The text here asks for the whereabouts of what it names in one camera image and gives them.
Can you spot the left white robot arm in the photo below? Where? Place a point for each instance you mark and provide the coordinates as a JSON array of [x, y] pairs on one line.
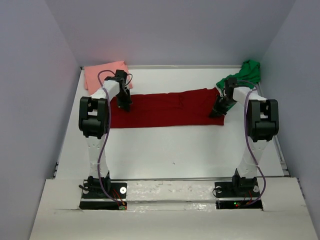
[[94, 121]]

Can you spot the white front cover board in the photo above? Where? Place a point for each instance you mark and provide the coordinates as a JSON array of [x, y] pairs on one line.
[[173, 210]]

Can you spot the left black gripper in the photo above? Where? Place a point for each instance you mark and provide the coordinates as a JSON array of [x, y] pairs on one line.
[[125, 105]]

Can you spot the green t shirt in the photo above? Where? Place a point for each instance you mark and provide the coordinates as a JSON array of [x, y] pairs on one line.
[[248, 76]]

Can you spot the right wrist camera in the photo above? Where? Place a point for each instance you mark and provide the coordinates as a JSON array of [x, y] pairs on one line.
[[231, 83]]

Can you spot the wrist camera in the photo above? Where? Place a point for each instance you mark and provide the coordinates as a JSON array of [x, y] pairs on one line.
[[231, 83], [122, 74]]

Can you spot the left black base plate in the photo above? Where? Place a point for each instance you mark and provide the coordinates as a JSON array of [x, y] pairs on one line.
[[98, 200]]

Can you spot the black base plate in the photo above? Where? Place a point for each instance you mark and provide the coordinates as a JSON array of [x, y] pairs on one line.
[[229, 197], [98, 200]]

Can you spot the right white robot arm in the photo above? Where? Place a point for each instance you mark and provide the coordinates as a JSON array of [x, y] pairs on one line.
[[261, 124]]

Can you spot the red t shirt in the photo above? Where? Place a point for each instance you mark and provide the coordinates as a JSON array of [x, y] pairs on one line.
[[188, 108]]

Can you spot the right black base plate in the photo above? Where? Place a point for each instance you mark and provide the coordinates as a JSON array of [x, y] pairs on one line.
[[229, 197]]

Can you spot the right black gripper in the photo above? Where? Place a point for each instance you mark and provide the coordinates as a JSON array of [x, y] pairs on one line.
[[216, 110]]

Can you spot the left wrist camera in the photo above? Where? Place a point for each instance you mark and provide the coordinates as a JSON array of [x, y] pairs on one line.
[[122, 74]]

